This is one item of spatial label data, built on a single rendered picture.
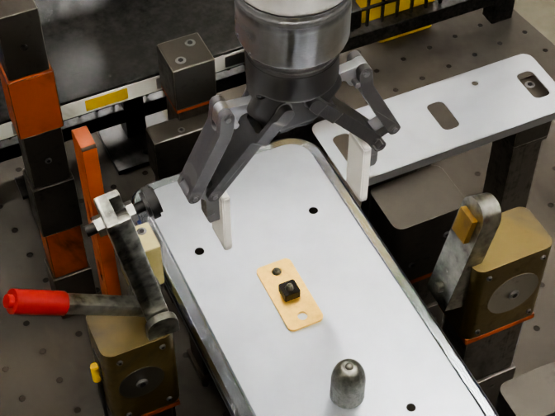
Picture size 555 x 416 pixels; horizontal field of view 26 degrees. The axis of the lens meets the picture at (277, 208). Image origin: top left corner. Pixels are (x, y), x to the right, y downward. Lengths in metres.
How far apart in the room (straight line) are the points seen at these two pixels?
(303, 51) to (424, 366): 0.39
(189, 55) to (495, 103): 0.35
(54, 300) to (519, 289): 0.47
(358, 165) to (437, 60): 0.82
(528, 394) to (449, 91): 0.40
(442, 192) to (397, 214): 0.06
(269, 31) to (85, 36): 0.57
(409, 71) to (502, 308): 0.69
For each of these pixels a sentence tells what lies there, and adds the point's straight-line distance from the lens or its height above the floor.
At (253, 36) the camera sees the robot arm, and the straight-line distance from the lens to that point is 0.90.
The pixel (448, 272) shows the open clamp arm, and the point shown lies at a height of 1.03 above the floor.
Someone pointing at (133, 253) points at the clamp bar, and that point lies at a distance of 1.02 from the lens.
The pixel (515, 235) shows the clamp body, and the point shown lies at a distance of 1.21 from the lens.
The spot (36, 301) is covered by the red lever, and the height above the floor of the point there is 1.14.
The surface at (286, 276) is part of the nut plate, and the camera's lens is 1.21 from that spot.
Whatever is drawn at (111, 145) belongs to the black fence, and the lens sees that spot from 1.75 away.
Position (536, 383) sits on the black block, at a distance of 1.18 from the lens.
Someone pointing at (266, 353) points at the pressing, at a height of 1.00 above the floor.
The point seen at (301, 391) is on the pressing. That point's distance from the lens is 1.14.
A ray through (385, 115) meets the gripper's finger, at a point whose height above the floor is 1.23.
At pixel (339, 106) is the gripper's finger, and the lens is 1.02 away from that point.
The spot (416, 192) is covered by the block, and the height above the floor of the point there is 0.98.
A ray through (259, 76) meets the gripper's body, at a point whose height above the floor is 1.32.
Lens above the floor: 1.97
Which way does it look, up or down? 50 degrees down
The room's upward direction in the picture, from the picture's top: straight up
